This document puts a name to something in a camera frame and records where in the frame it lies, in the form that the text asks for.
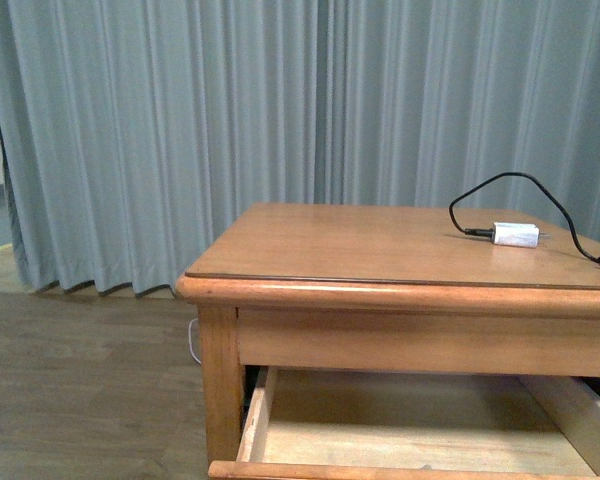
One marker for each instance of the wooden drawer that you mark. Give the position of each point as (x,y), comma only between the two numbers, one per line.
(349,425)

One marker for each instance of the wooden nightstand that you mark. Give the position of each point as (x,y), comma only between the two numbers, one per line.
(381,289)

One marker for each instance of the grey-blue curtain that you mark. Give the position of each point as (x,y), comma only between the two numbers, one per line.
(135,132)

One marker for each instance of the white USB charger plug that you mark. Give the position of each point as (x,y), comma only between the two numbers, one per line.
(523,235)

